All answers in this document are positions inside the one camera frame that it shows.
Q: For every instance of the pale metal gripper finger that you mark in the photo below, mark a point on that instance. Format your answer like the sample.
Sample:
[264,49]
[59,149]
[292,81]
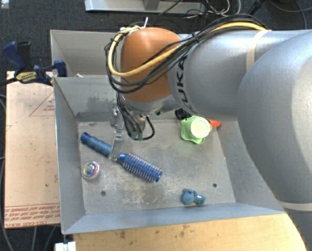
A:
[117,119]
[116,146]

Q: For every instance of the light green plastic cup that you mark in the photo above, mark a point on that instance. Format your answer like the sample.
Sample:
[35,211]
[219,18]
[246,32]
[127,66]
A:
[196,129]

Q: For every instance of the small orange toy piece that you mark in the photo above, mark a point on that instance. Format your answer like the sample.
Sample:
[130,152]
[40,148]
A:
[215,123]

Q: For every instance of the brown cardboard board red print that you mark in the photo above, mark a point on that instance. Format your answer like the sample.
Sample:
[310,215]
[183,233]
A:
[30,153]

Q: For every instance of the blue toy animal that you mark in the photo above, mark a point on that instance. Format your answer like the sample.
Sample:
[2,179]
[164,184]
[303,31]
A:
[190,197]

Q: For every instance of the grey metal bin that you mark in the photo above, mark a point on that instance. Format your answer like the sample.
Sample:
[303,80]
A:
[171,171]

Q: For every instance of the blue round hair brush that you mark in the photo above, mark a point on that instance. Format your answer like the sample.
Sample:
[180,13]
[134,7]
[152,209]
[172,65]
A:
[141,167]

